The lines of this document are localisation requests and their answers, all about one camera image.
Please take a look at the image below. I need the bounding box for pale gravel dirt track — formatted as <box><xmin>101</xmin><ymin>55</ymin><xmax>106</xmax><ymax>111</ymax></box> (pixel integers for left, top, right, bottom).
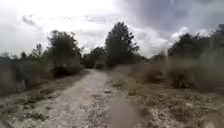
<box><xmin>0</xmin><ymin>69</ymin><xmax>148</xmax><ymax>128</ymax></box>

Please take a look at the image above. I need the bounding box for wood of trees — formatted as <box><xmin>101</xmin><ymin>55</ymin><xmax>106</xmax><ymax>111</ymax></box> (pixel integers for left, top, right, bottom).
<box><xmin>149</xmin><ymin>23</ymin><xmax>224</xmax><ymax>64</ymax></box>

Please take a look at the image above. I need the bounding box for tall dark tree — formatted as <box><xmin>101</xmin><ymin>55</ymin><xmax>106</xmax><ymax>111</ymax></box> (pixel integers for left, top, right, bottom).
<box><xmin>104</xmin><ymin>21</ymin><xmax>141</xmax><ymax>68</ymax></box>

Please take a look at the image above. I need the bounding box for dark bushy tree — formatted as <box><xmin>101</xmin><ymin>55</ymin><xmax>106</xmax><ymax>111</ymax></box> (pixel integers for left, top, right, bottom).
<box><xmin>46</xmin><ymin>29</ymin><xmax>84</xmax><ymax>78</ymax></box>

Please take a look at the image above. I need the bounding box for dry grass and brush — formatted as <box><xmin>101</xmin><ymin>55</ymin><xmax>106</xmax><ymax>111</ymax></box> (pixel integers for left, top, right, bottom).
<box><xmin>105</xmin><ymin>56</ymin><xmax>224</xmax><ymax>128</ymax></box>
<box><xmin>0</xmin><ymin>58</ymin><xmax>90</xmax><ymax>111</ymax></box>

